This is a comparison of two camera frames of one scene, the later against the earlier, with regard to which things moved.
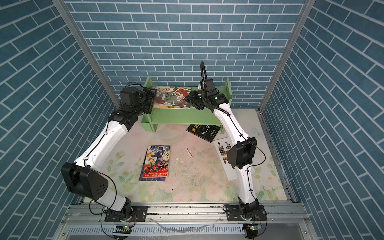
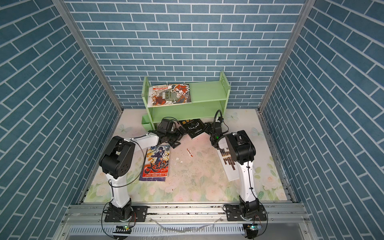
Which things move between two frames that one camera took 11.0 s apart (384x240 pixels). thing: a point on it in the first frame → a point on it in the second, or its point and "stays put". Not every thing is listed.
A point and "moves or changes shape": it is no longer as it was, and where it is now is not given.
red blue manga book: x=157 y=161 stays put
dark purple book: x=157 y=179 stays put
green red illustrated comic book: x=171 y=97 moves or changes shape
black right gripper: x=193 y=95 → x=208 y=128
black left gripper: x=149 y=98 → x=179 y=135
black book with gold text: x=208 y=132 moves or changes shape
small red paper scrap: x=189 y=152 stays put
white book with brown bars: x=222 y=146 stays put
